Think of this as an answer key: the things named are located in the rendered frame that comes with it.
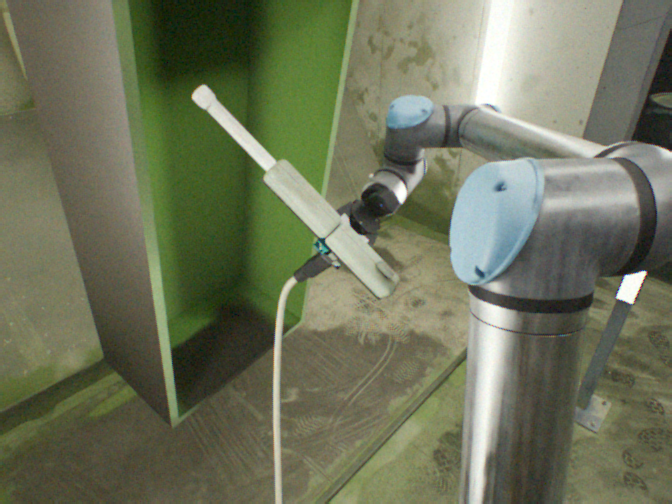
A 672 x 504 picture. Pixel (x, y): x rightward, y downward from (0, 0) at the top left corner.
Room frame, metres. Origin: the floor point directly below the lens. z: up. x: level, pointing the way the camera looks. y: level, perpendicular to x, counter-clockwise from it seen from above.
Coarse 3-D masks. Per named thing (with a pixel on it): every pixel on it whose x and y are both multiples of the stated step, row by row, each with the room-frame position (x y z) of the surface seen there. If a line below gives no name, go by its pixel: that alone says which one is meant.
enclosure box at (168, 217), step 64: (64, 0) 0.78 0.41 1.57; (128, 0) 1.11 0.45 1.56; (192, 0) 1.25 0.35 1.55; (256, 0) 1.39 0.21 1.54; (320, 0) 1.25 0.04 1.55; (64, 64) 0.83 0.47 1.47; (128, 64) 0.72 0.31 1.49; (192, 64) 1.26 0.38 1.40; (256, 64) 1.40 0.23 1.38; (320, 64) 1.25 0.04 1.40; (64, 128) 0.88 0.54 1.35; (128, 128) 0.73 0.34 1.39; (192, 128) 1.27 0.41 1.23; (256, 128) 1.42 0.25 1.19; (320, 128) 1.26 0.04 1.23; (64, 192) 0.95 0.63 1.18; (128, 192) 0.77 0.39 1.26; (192, 192) 1.29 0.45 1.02; (256, 192) 1.44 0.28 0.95; (320, 192) 1.26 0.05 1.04; (128, 256) 0.81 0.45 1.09; (192, 256) 1.31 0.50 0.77; (256, 256) 1.47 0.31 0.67; (128, 320) 0.88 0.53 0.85; (192, 320) 1.27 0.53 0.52; (256, 320) 1.30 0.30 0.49; (192, 384) 1.00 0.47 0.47
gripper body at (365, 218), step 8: (368, 192) 0.88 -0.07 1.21; (360, 200) 0.82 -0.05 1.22; (352, 208) 0.79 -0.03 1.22; (360, 208) 0.80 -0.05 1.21; (368, 208) 0.81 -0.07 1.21; (352, 216) 0.78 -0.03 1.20; (360, 216) 0.79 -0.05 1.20; (368, 216) 0.80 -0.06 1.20; (376, 216) 0.81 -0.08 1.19; (352, 224) 0.78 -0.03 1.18; (360, 224) 0.77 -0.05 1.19; (368, 224) 0.78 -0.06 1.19; (376, 224) 0.79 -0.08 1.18; (360, 232) 0.77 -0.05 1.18; (368, 232) 0.77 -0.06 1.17
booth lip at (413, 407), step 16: (464, 352) 1.59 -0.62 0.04; (448, 368) 1.48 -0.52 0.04; (432, 384) 1.39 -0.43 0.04; (416, 400) 1.30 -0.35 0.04; (400, 416) 1.22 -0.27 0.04; (384, 432) 1.14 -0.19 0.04; (368, 448) 1.07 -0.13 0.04; (352, 464) 1.00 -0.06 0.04; (336, 480) 0.94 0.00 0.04; (320, 496) 0.88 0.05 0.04
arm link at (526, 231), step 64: (512, 192) 0.35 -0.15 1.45; (576, 192) 0.35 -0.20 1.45; (640, 192) 0.35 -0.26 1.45; (512, 256) 0.32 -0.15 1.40; (576, 256) 0.33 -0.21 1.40; (640, 256) 0.33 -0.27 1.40; (512, 320) 0.32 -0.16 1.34; (576, 320) 0.31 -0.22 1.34; (512, 384) 0.30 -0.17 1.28; (576, 384) 0.30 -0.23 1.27; (512, 448) 0.27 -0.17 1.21
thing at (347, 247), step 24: (192, 96) 0.78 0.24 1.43; (240, 144) 0.76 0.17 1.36; (264, 168) 0.74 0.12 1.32; (288, 168) 0.74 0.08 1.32; (288, 192) 0.71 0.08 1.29; (312, 192) 0.72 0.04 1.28; (312, 216) 0.69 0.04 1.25; (336, 216) 0.71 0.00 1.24; (336, 240) 0.68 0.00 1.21; (360, 240) 0.69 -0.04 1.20; (312, 264) 0.73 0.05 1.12; (360, 264) 0.66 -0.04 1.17; (384, 264) 0.66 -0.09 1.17; (384, 288) 0.64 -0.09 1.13
